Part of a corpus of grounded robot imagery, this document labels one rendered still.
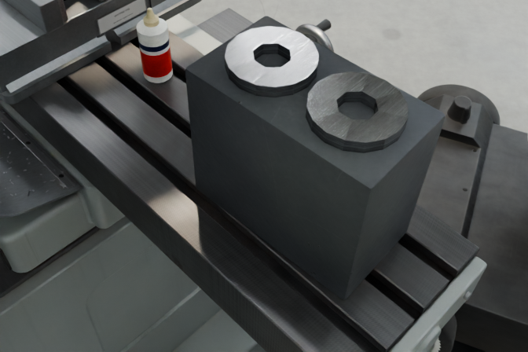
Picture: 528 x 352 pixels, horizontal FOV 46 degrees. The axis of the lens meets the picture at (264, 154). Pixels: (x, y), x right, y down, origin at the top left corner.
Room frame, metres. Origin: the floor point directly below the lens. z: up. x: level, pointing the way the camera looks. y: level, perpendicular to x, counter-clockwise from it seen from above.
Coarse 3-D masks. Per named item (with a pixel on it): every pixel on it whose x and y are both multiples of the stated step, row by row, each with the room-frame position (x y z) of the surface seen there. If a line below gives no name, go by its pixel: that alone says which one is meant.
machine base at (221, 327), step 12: (204, 324) 0.65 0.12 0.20; (216, 324) 0.65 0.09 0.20; (228, 324) 0.65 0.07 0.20; (192, 336) 0.62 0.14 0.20; (204, 336) 0.62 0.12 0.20; (216, 336) 0.62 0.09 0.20; (228, 336) 0.62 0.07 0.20; (240, 336) 0.62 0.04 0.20; (180, 348) 0.59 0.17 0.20; (192, 348) 0.59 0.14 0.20; (204, 348) 0.59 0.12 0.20; (216, 348) 0.59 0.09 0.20; (228, 348) 0.59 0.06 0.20; (240, 348) 0.59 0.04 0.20; (252, 348) 0.60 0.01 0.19
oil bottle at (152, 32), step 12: (144, 24) 0.65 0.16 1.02; (156, 24) 0.65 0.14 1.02; (144, 36) 0.64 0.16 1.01; (156, 36) 0.64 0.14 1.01; (168, 36) 0.66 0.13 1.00; (144, 48) 0.64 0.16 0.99; (156, 48) 0.64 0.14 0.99; (168, 48) 0.65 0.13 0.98; (144, 60) 0.64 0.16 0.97; (156, 60) 0.64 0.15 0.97; (168, 60) 0.65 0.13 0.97; (144, 72) 0.65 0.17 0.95; (156, 72) 0.64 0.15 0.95; (168, 72) 0.65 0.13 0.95
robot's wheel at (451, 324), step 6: (450, 318) 0.50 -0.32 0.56; (450, 324) 0.49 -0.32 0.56; (456, 324) 0.50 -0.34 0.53; (444, 330) 0.47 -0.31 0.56; (450, 330) 0.48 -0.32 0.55; (438, 336) 0.47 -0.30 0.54; (444, 336) 0.47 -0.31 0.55; (450, 336) 0.47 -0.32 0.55; (438, 342) 0.47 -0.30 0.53; (444, 342) 0.47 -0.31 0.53; (450, 342) 0.47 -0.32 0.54; (432, 348) 0.47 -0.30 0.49; (438, 348) 0.47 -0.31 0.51; (444, 348) 0.47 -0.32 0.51; (450, 348) 0.46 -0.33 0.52
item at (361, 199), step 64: (192, 64) 0.46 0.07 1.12; (256, 64) 0.45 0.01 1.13; (320, 64) 0.47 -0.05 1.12; (192, 128) 0.45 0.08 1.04; (256, 128) 0.40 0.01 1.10; (320, 128) 0.37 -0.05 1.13; (384, 128) 0.37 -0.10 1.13; (256, 192) 0.40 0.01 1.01; (320, 192) 0.35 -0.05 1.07; (384, 192) 0.34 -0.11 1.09; (320, 256) 0.34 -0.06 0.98
